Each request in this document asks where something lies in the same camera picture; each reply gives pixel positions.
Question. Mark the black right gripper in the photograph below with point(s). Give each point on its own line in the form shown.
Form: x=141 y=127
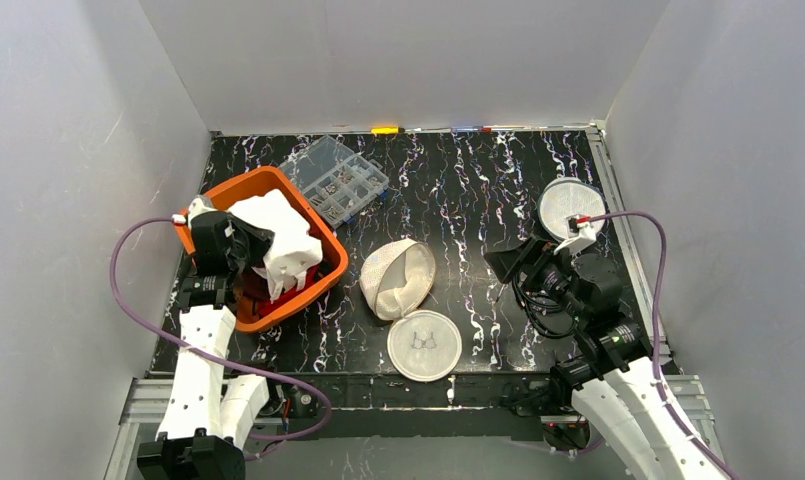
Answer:
x=525 y=261

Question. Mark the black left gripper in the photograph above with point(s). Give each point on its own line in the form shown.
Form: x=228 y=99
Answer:
x=241 y=242

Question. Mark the plain white bra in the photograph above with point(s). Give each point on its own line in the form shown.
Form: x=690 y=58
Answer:
x=293 y=250

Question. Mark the white mesh bag blue trim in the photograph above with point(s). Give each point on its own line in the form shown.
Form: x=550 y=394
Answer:
x=566 y=198

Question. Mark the white mesh bag beige trim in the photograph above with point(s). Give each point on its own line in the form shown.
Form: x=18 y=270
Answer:
x=423 y=345

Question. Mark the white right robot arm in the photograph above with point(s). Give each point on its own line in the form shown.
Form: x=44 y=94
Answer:
x=613 y=382

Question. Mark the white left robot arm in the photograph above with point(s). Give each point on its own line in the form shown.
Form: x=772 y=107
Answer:
x=208 y=418

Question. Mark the red mesh bag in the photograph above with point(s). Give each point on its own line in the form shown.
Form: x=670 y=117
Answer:
x=263 y=306

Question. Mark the orange plastic basin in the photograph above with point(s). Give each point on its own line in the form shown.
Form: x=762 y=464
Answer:
x=252 y=286

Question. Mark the clear plastic screw box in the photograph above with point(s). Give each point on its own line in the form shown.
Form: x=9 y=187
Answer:
x=337 y=181

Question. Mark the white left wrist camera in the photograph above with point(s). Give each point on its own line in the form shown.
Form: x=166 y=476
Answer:
x=199 y=205

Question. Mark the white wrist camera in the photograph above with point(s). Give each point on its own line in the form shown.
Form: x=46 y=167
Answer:
x=582 y=233
x=199 y=205

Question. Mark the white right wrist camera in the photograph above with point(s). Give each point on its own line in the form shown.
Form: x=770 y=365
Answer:
x=582 y=233

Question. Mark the yellow marker on wall edge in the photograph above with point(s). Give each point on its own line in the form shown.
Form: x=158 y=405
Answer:
x=388 y=130

